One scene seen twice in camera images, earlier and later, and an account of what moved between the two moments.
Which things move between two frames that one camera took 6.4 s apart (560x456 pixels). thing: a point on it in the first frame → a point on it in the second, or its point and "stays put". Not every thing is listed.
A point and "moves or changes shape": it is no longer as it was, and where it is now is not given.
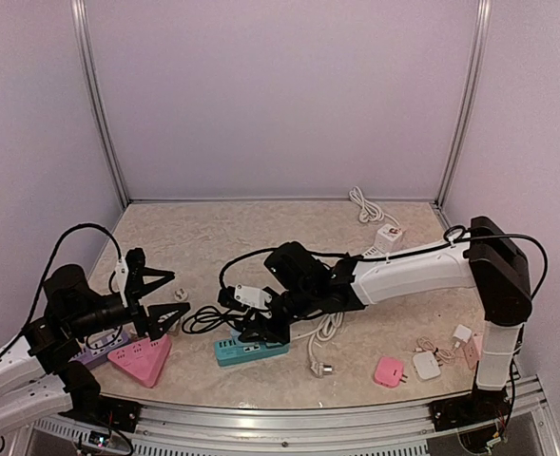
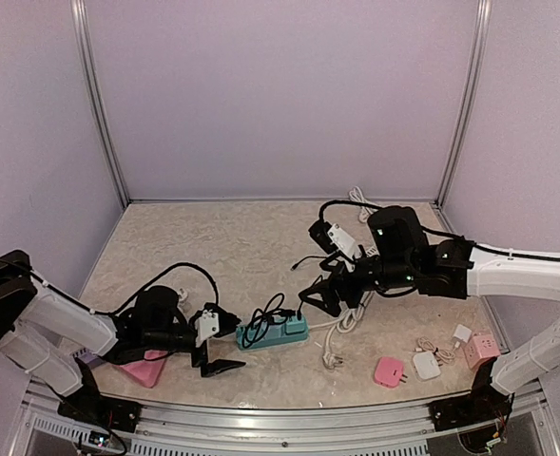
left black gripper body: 138,313 → 201,358
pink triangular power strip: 144,360 stays put
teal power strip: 232,351 moves or changes shape
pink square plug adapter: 389,371 stays put
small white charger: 462,332 stays put
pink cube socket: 473,350 stays put
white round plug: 181,294 stays put
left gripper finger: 150,286 → 227,323
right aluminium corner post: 484,13 stays put
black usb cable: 208,316 moves or changes shape
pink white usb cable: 448,354 stays put
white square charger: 426,366 stays put
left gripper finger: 162,317 → 220,366
